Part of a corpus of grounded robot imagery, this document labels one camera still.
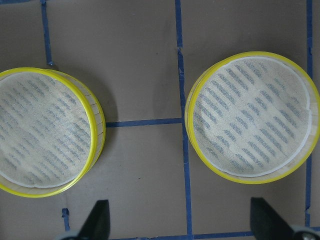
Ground yellow rimmed bamboo steamer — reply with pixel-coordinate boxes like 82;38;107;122
0;67;106;198

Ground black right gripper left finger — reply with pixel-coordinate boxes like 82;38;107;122
77;200;110;240

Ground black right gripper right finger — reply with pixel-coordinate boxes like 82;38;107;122
250;197;297;240

